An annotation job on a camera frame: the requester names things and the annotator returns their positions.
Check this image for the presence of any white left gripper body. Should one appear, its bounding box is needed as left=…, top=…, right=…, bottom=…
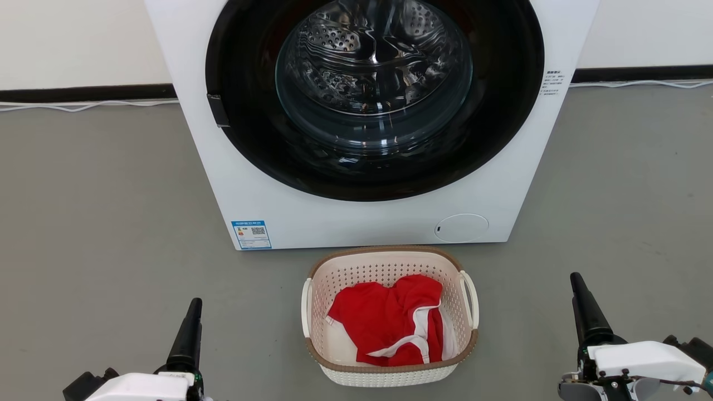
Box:
left=84, top=370, right=206, bottom=401

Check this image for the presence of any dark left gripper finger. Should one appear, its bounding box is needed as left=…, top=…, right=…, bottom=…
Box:
left=166, top=298, right=203, bottom=375

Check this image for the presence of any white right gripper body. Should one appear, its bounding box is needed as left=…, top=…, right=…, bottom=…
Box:
left=559, top=341, right=707, bottom=401

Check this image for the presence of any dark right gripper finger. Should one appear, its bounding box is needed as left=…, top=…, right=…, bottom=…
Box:
left=570, top=272, right=628, bottom=349

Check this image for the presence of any cream perforated laundry basket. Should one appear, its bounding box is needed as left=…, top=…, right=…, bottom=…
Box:
left=301, top=246, right=480, bottom=388

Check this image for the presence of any blue energy label sticker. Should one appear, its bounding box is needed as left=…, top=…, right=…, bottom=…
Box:
left=231, top=221, right=272, bottom=250

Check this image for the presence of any round white filter cover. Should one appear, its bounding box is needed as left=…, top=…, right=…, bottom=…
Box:
left=434, top=214, right=490, bottom=243

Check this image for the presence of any red garment with white trim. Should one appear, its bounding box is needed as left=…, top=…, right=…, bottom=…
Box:
left=326, top=274, right=460, bottom=367

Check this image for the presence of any white front-load washing machine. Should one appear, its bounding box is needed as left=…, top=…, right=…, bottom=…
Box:
left=144, top=0, right=601, bottom=251

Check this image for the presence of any black round washer door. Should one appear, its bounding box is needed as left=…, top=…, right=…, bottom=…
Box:
left=205, top=0, right=545, bottom=202

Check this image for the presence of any small printed text sticker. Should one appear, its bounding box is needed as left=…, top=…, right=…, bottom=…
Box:
left=539, top=70, right=564, bottom=98

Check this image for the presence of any black baseboard strip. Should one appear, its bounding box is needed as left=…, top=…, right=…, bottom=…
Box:
left=572, top=65, right=713, bottom=84
left=0, top=84, right=178, bottom=104

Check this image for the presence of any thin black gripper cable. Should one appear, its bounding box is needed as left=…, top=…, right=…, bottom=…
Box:
left=628, top=376, right=709, bottom=392

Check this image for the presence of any black door latch handle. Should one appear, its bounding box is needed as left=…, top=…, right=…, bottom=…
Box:
left=207, top=94, right=231, bottom=128

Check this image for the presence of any white floor cable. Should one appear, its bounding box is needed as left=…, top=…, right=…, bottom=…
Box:
left=0, top=99, right=180, bottom=113
left=569, top=80, right=713, bottom=90

